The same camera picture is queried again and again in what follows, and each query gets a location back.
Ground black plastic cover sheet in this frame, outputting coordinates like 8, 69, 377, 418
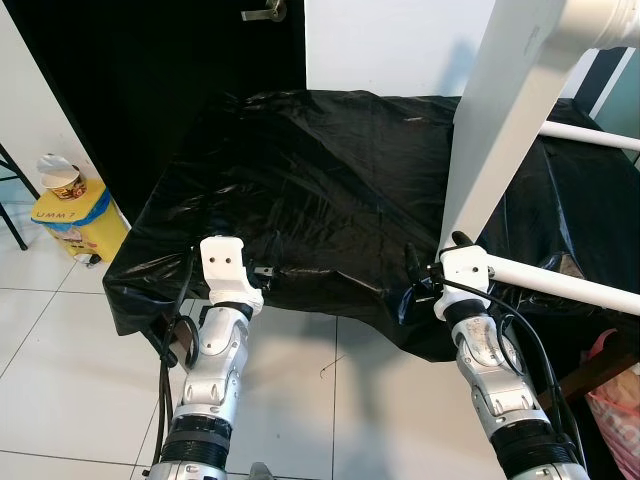
103, 88, 640, 363

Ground brown wooden table leg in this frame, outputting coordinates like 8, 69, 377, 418
165, 320, 201, 371
555, 340, 640, 401

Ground pink plastic bag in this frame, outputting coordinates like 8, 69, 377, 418
585, 330, 640, 480

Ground yellow carton box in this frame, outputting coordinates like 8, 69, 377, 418
32, 178, 131, 263

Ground printed paper cup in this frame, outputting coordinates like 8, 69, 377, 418
37, 153, 89, 201

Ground black metal chair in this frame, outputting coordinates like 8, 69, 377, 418
0, 145, 31, 251

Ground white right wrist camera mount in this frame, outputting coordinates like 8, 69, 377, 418
432, 245, 493, 321

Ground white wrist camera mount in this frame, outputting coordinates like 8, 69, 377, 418
432, 245, 493, 321
198, 236, 266, 316

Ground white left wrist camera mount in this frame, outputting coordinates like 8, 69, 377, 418
198, 236, 266, 316

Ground dark grey frame post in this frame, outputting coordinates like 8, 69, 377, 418
575, 45, 640, 121

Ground metal door handle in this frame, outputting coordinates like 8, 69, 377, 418
240, 0, 289, 23

